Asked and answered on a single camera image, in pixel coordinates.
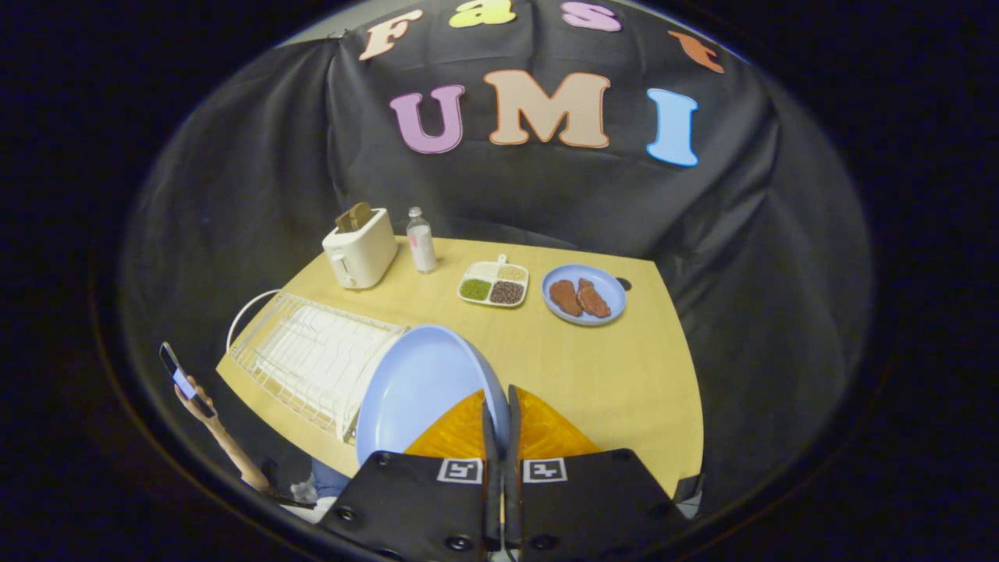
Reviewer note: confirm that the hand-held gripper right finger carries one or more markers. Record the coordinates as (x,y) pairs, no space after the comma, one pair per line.
(593,499)

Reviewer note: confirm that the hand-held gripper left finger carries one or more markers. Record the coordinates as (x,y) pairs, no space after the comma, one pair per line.
(421,499)

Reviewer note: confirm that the large light blue plate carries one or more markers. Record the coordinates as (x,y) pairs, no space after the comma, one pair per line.
(421,382)

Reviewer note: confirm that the small blue plate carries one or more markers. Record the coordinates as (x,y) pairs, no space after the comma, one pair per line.
(609,293)

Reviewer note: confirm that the person's blue trouser leg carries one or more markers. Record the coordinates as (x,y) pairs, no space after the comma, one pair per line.
(329,478)

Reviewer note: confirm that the person's white shoe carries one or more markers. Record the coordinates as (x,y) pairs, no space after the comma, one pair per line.
(308,498)

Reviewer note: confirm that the brown meat piece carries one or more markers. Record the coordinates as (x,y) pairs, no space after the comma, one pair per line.
(593,299)
(565,297)

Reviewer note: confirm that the green beans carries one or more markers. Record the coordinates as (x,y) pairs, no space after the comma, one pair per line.
(475,289)

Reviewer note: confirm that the dark brown beans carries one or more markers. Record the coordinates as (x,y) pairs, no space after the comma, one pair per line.
(506,293)

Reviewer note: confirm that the white sectioned tray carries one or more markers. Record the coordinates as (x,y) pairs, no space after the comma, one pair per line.
(494,282)

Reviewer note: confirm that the beige grains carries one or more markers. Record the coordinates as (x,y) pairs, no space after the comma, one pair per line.
(513,272)

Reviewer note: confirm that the white toaster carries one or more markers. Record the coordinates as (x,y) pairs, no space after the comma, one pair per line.
(363,254)

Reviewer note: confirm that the clear plastic bottle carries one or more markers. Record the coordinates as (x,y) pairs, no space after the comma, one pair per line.
(422,246)

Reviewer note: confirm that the black smartphone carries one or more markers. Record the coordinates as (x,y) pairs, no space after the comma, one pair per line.
(178,373)

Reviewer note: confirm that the toast slice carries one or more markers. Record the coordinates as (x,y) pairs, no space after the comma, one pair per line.
(355,217)

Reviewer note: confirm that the black backdrop cloth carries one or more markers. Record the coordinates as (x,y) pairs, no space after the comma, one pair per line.
(546,195)

